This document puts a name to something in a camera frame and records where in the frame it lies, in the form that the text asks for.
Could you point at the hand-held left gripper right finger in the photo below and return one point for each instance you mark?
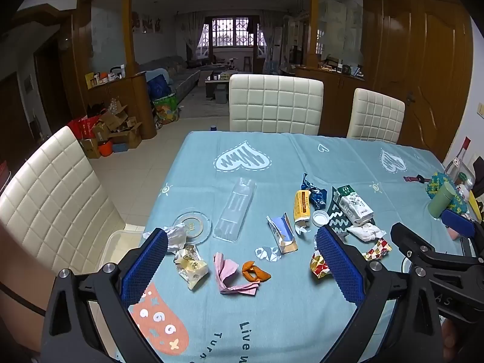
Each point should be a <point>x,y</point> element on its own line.
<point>340,268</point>

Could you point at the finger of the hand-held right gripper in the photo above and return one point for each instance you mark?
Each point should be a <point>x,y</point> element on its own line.
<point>457,224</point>
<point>410,240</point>

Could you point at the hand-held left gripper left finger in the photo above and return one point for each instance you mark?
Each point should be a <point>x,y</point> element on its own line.
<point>145,268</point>

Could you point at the clear plastic bin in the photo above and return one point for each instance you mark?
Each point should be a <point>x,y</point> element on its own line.
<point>121,242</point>

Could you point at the white tissue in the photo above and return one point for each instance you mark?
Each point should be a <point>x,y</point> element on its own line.
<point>365,231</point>

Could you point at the person's right hand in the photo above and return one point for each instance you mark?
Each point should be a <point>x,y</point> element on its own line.
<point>450,336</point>

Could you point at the red checkered foil wrapper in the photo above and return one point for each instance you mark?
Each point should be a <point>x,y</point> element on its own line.
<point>378,248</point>
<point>319,269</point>

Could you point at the green cylinder bottle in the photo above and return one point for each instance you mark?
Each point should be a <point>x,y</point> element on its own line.
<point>440,202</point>

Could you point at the crumpled silver wrapper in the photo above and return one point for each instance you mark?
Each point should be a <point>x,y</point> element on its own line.
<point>176,238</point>

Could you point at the dark green zigzag wrapper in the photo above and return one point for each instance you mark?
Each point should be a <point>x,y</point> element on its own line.
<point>335,222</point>

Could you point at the cream snack wrapper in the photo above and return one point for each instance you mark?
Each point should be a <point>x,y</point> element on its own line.
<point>193,268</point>

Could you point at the green blue beaded pad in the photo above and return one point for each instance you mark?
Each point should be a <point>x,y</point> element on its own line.
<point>438,180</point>

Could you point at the white bottle cap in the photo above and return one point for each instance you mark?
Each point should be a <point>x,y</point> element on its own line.
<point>321,217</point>

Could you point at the blue printed tablecloth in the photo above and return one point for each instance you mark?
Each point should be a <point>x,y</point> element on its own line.
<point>302,310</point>

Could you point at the clear glass bottle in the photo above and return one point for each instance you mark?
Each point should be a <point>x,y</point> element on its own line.
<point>455,162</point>

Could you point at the white green milk carton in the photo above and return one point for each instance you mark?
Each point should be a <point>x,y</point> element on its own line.
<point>353,206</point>

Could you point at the torn blue white carton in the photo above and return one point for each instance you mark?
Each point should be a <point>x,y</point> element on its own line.
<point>281,234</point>

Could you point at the yellow packet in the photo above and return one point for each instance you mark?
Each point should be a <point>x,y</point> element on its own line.
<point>302,206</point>

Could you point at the small silver blue wrapper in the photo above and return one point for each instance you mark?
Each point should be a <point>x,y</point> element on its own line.
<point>268,254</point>

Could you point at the blue foil wrapper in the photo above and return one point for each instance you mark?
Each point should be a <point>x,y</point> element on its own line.
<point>317,196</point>

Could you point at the crumpled pink paper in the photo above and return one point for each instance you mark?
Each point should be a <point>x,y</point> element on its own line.
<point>227,276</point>

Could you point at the orange peel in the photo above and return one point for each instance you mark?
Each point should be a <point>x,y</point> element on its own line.
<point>253,270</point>

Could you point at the clear plastic blister tray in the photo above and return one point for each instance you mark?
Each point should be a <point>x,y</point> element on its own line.
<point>234,211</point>

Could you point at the cream quilted chair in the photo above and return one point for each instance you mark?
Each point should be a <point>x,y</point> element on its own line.
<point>56,196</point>
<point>276,102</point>
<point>374,117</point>

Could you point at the orange bucket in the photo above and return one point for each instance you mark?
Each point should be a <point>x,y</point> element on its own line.
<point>106,148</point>

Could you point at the pile of cardboard boxes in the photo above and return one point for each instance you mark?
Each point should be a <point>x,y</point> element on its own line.
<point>121,128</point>

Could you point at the wooden door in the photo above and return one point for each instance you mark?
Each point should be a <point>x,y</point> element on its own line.
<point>431,83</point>

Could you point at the red paper bag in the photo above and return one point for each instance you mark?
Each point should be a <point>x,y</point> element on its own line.
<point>81,126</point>

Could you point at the colourful printed bag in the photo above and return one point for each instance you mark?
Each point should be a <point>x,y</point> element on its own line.
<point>165,109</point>

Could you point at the wooden sideboard cabinet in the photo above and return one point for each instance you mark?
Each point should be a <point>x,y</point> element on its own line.
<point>336,94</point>

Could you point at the wooden partition cabinet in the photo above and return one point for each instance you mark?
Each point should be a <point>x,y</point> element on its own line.
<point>128,98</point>

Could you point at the blue bag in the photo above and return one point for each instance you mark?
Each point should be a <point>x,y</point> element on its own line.
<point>158,85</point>

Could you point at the row of bottles and packets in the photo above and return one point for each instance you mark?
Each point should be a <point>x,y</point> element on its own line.
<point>104,77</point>

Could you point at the grey sofa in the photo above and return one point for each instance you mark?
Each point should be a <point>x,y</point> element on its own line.
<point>181,75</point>

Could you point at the low coffee table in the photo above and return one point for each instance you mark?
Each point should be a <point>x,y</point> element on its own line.
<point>219,83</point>

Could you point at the wooden column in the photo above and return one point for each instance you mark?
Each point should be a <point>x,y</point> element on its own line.
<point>129,26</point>
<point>314,19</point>

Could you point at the barred window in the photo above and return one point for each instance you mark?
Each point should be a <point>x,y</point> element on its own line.
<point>234,32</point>

